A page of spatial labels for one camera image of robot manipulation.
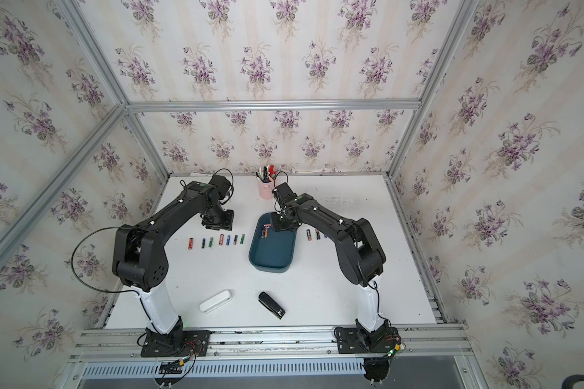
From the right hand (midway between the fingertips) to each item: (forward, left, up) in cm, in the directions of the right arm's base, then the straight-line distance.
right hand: (278, 226), depth 93 cm
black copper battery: (0, -16, -7) cm, 18 cm away
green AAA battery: (-2, +15, -7) cm, 17 cm away
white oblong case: (-27, +19, -3) cm, 33 cm away
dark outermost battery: (-4, +30, -7) cm, 31 cm away
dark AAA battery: (-3, +17, -6) cm, 19 cm away
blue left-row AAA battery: (-3, +21, -7) cm, 22 cm away
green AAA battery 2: (-4, +27, -6) cm, 28 cm away
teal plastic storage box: (-8, +2, -5) cm, 10 cm away
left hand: (-2, +18, +2) cm, 19 cm away
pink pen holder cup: (+19, +7, 0) cm, 20 cm away
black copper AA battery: (0, -13, -7) cm, 14 cm away
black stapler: (-28, +1, -4) cm, 28 cm away
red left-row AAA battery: (-2, +23, -6) cm, 24 cm away
